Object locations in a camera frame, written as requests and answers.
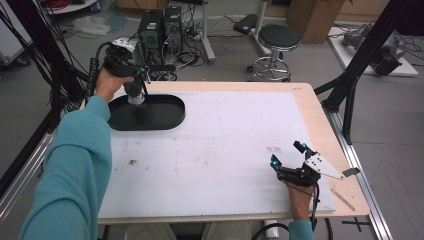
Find white stand leg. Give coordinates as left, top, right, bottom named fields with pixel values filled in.
left=250, top=0, right=272, bottom=57
left=199, top=0, right=217, bottom=65

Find grey tape piece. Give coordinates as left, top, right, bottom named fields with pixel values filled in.
left=342, top=167, right=362, bottom=178

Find right hand-held gripper black cable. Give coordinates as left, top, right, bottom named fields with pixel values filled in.
left=309, top=183, right=322, bottom=232

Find white table mat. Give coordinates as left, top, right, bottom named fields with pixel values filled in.
left=97, top=90, right=337, bottom=220

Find brown cardboard box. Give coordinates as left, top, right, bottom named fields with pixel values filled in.
left=286, top=0, right=346, bottom=45

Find aluminium rail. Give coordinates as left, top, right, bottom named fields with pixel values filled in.
left=323, top=107, right=395, bottom=240
left=0, top=131, right=56, bottom=223

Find person's left hand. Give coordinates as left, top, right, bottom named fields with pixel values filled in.
left=94, top=67, right=135, bottom=104

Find beige tape strip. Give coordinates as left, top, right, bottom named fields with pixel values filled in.
left=329, top=187, right=357, bottom=213

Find large black computer tower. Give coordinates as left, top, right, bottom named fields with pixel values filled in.
left=137, top=9, right=165, bottom=66

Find white flat board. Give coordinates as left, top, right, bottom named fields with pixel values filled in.
left=327, top=26, right=420, bottom=78

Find left hand-held gripper black cable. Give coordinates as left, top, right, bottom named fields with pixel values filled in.
left=84, top=41, right=113, bottom=101

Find black frame strut with cables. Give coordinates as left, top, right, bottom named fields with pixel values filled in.
left=0, top=0, right=98, bottom=134

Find clear plastic bag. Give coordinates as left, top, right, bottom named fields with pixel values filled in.
left=72, top=15, right=111, bottom=37

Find flat black box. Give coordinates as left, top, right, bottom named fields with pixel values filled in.
left=232, top=13, right=259, bottom=36

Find hand-held gripper black cable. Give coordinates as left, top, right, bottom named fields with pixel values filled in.
left=309, top=183, right=322, bottom=232
left=84, top=41, right=113, bottom=101

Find slim black computer tower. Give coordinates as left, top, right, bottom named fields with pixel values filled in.
left=162, top=5, right=184, bottom=53

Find person's right hand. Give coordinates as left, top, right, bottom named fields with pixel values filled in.
left=285, top=181, right=316, bottom=221

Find round white table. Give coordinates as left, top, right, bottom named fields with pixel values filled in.
left=45, top=0, right=100, bottom=15

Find black oval tray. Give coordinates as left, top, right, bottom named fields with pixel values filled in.
left=106, top=94, right=187, bottom=132

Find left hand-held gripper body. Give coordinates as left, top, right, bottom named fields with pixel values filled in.
left=103, top=37, right=142, bottom=78

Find black round stool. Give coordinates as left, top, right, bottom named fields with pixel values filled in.
left=246, top=24, right=302, bottom=83

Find grey machine on white board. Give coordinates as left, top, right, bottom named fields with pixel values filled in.
left=341, top=23, right=407, bottom=77

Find person's beige trousers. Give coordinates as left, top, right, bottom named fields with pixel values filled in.
left=125, top=221, right=258, bottom=240

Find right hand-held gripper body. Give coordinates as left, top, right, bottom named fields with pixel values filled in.
left=277, top=152, right=346, bottom=188

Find black T-shaped stand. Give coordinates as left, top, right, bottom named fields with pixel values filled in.
left=142, top=63, right=177, bottom=114

